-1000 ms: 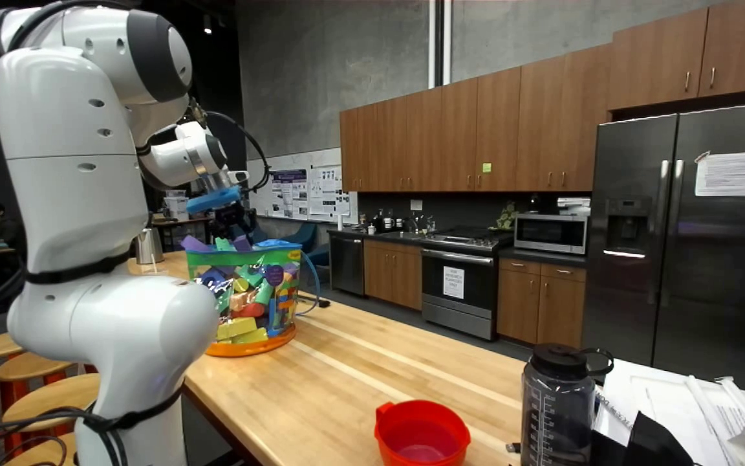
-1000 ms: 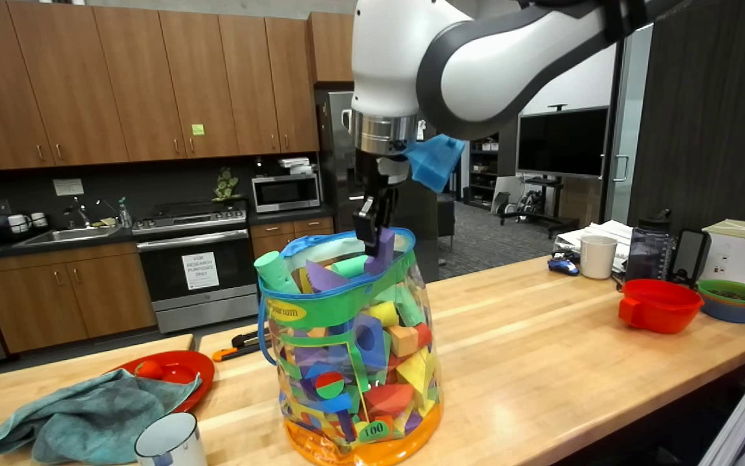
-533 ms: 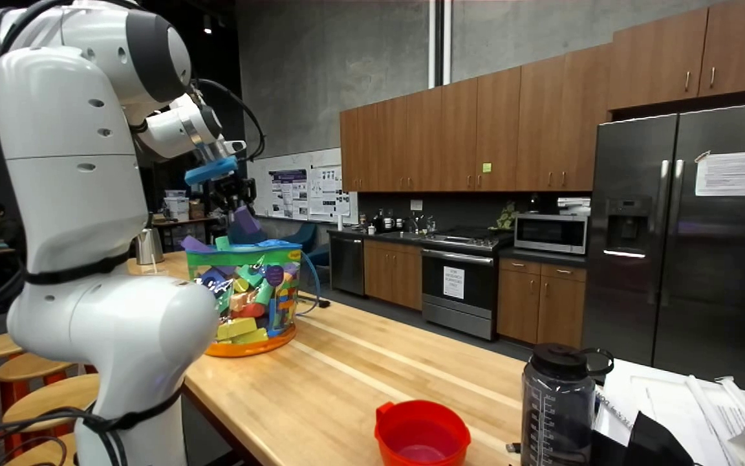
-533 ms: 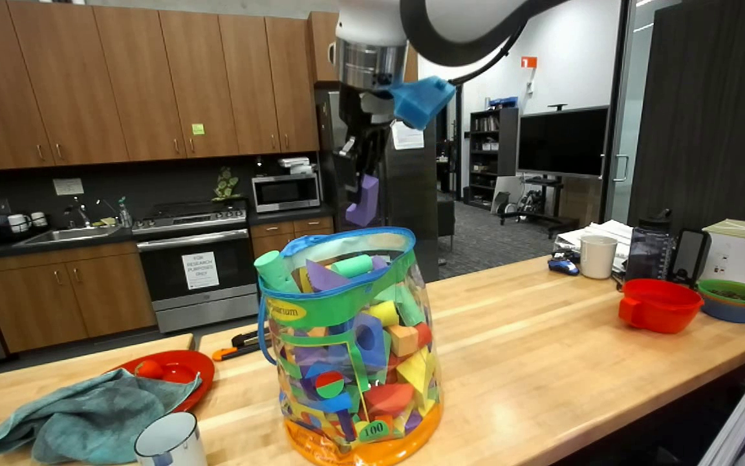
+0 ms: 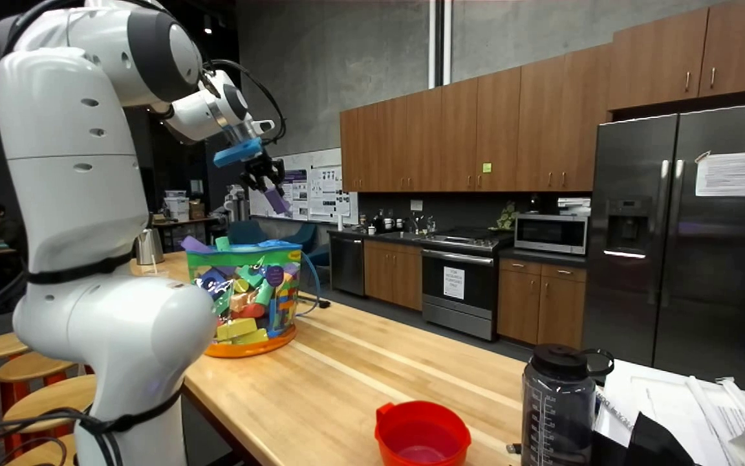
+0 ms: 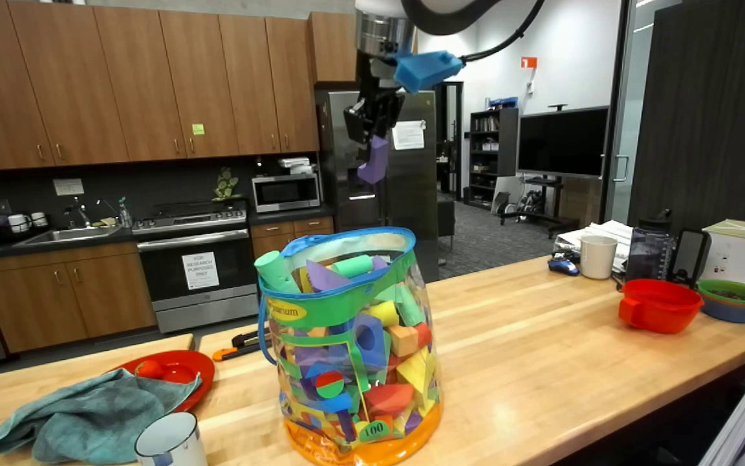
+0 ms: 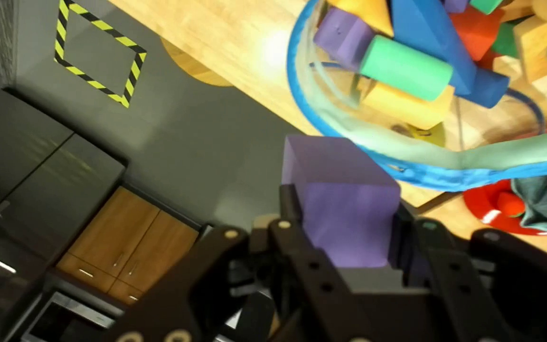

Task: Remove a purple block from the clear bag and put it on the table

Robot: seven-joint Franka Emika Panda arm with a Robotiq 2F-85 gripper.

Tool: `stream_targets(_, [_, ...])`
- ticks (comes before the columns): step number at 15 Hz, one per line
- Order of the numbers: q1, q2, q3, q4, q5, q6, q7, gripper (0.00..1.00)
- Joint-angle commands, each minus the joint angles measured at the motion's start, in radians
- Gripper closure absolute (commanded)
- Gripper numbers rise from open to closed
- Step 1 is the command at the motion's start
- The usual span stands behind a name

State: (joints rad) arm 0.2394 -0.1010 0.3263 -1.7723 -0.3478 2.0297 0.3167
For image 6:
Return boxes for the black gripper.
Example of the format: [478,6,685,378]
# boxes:
[341,50,409,145]

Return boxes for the purple foam block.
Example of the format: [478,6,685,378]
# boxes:
[354,130,392,190]

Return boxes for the clear bag of foam blocks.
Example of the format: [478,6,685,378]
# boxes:
[252,225,444,466]

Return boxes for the paper note on refrigerator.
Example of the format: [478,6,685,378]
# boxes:
[387,119,429,155]

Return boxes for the stainless steel refrigerator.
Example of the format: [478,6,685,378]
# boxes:
[315,86,439,261]

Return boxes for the silver microwave oven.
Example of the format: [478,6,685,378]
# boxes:
[248,172,327,217]

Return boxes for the black bookshelf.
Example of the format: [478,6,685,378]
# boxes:
[466,103,519,209]

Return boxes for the brown lower cabinet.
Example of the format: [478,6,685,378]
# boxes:
[248,212,337,261]
[0,239,157,357]

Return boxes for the small potted plant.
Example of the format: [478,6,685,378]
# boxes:
[209,165,242,208]

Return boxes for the purple foam wedge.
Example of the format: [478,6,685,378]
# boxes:
[303,259,351,299]

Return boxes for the green foam cylinder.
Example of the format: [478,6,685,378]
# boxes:
[252,248,303,299]

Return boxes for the black television screen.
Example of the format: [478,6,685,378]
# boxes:
[515,106,611,182]

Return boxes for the paper note on stove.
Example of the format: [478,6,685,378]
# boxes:
[178,248,222,295]

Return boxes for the stainless steel stove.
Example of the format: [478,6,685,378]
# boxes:
[130,206,261,338]

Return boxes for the small blue object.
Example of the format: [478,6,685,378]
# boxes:
[546,252,583,279]

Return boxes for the brown upper cabinets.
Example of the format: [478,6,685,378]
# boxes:
[0,0,372,176]

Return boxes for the white paper cup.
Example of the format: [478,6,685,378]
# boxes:
[577,230,620,282]

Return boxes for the red bowl left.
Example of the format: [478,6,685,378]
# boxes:
[118,348,219,417]

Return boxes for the red bowl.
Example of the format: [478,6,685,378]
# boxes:
[616,277,705,338]
[118,348,219,417]

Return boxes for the black mesh organizer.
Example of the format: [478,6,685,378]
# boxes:
[623,222,678,286]

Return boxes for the kitchen sink faucet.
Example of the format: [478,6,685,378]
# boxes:
[7,194,134,248]

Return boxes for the red bowl right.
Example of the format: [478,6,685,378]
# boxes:
[616,277,705,338]

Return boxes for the black phone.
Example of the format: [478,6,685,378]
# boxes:
[667,225,711,288]

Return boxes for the white enamel mug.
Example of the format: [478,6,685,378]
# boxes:
[133,410,209,466]

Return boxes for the white box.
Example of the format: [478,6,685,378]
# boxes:
[698,216,745,286]

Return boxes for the green bowl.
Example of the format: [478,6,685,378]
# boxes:
[693,275,745,314]

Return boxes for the teal cloth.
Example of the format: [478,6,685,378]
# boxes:
[0,367,208,466]

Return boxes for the blue bowl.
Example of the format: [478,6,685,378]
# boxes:
[698,299,745,327]

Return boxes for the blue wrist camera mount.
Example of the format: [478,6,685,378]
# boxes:
[390,46,466,96]

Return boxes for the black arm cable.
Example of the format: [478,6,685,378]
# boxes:
[399,0,549,64]

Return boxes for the orange handled tool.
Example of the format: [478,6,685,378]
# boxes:
[209,327,263,366]

